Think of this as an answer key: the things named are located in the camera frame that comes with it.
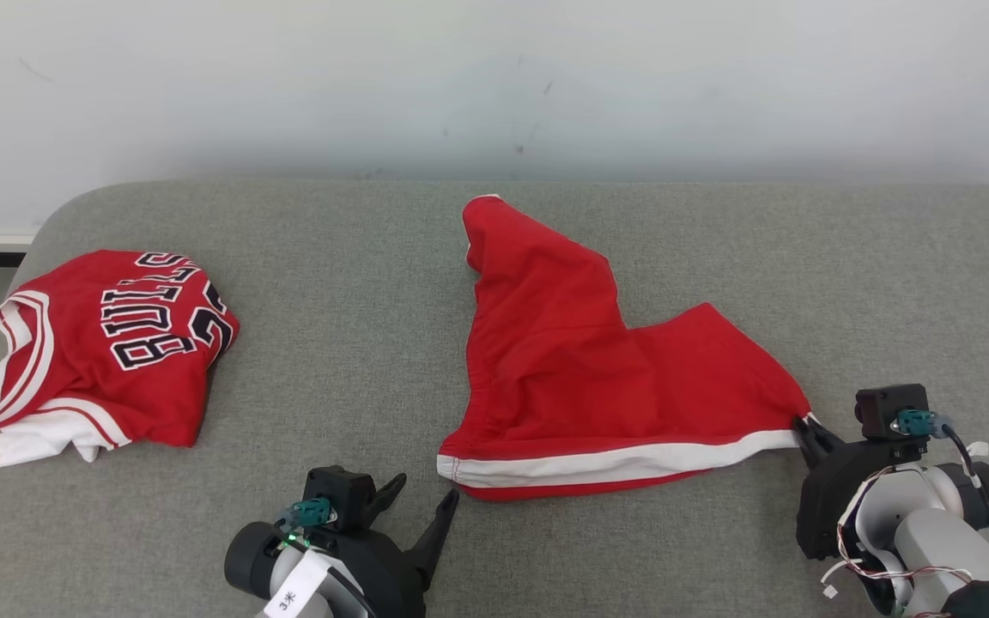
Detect red Bulls basketball jersey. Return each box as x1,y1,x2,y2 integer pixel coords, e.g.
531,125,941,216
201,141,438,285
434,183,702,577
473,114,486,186
0,249,240,469

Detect red white twisted wires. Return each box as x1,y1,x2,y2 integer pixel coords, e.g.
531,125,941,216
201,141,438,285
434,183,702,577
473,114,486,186
821,481,976,602

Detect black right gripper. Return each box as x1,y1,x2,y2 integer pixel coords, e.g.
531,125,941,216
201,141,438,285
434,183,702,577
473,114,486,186
795,416,895,560

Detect teal left camera connector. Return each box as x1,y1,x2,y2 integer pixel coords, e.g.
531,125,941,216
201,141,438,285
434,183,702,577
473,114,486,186
282,498,337,529

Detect teal right camera connector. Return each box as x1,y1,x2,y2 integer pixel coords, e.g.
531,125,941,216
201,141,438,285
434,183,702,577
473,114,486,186
892,409,955,439

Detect teal camera connector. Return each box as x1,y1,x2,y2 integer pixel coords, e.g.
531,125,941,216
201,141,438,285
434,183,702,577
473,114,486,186
892,409,955,439
282,498,337,529

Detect red shorts with white stripe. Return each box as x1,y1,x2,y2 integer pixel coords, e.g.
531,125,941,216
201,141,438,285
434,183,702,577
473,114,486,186
436,195,815,503

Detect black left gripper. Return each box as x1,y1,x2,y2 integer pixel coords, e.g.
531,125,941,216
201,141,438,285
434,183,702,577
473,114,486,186
314,474,461,618

